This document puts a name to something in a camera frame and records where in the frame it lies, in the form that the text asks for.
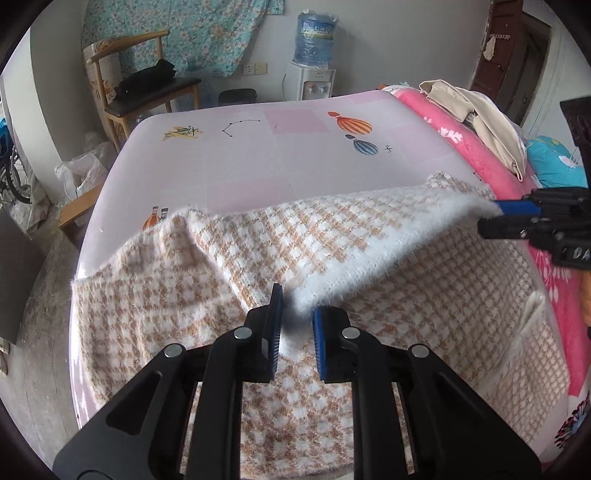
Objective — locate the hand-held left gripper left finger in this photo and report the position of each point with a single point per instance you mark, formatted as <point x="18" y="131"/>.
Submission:
<point x="276" y="323"/>

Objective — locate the low wooden stool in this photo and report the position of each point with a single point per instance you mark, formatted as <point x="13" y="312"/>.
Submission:
<point x="76" y="210"/>

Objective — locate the teal floral hanging cloth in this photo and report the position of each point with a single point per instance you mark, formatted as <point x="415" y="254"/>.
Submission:
<point x="184" y="27"/>

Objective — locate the blue water bottle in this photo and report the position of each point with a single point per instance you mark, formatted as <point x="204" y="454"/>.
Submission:
<point x="314" y="44"/>

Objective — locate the black bag on chair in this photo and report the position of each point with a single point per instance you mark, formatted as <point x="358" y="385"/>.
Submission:
<point x="147" y="76"/>

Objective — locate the beige hanging rag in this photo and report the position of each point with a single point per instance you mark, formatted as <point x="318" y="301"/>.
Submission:
<point x="489" y="48"/>

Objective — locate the dark flat board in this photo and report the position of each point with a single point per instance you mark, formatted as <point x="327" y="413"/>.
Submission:
<point x="16" y="277"/>

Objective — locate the slipper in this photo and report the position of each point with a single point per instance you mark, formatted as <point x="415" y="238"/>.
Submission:
<point x="3" y="357"/>

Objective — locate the pale floral covered box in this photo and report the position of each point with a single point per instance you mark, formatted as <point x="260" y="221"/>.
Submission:
<point x="104" y="74"/>

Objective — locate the wooden chair with black seat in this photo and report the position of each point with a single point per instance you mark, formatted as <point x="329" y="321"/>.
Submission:
<point x="152" y="94"/>

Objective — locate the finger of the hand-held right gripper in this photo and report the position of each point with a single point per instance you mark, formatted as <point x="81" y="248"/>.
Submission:
<point x="508" y="227"/>
<point x="517" y="207"/>

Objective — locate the clear plastic bag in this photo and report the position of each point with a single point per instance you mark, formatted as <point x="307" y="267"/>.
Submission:
<point x="83" y="170"/>

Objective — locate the brown wooden door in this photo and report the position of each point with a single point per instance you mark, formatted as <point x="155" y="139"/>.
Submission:
<point x="503" y="60"/>

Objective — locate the black bin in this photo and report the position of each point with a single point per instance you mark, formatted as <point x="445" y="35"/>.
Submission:
<point x="236" y="96"/>

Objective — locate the white water dispenser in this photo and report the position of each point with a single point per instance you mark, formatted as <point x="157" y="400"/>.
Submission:
<point x="295" y="85"/>

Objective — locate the tan white houndstooth fuzzy coat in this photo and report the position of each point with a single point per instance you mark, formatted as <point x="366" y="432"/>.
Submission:
<point x="369" y="286"/>

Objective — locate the person's right forearm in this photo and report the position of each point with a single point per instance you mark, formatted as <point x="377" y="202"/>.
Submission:
<point x="587" y="300"/>

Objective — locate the blue pillow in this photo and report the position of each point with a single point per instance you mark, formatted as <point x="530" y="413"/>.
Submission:
<point x="554" y="161"/>

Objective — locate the beige coat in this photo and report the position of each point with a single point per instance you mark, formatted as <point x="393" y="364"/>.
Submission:
<point x="489" y="120"/>

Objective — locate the pink floral blanket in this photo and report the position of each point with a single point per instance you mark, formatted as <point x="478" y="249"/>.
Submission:
<point x="443" y="134"/>

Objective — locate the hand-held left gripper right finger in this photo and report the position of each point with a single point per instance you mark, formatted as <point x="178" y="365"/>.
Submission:
<point x="318" y="341"/>

